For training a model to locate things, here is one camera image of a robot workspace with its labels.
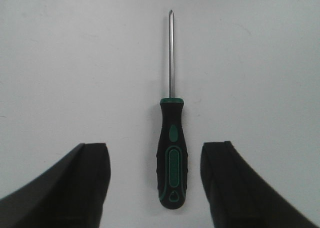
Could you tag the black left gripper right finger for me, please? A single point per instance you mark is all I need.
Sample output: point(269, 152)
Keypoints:
point(238, 196)

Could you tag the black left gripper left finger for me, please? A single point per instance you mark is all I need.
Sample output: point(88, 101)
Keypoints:
point(69, 194)

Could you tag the cross screwdriver black green handle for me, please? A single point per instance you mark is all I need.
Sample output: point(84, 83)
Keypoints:
point(172, 155)

